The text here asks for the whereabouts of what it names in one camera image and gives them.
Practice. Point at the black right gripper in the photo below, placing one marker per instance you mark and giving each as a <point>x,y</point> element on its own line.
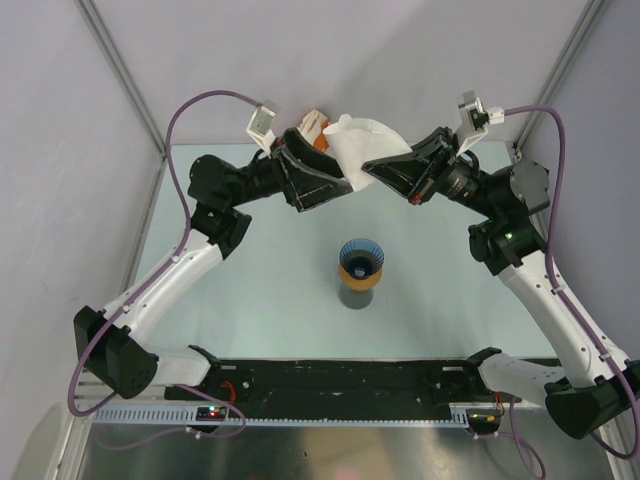
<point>414,175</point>

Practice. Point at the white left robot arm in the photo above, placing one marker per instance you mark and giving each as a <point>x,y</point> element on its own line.
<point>112,342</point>

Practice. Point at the single white paper filter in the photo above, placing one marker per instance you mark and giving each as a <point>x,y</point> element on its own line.
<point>355,141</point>

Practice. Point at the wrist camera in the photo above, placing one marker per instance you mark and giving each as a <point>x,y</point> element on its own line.
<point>475,121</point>
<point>259,128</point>

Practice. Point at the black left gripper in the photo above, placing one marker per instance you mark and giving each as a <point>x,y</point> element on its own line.
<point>306,189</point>

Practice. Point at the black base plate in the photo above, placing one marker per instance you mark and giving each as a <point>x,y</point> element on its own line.
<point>342,390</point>

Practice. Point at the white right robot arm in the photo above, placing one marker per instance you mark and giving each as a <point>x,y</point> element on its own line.
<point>595,380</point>

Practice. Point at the orange filter box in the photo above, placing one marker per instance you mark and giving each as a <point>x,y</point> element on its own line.
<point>321,144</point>

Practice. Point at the blue glass dripper cone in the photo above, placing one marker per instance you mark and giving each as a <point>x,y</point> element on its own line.
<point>361,258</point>

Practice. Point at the white cable duct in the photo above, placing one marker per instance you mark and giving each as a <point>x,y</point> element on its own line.
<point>213,415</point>

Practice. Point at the white paper coffee filters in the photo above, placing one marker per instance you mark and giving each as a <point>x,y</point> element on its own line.
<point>312,125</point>

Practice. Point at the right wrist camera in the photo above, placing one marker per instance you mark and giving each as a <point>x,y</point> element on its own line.
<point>475,121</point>

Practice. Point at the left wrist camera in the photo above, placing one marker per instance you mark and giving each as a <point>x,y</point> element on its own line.
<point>259,128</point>

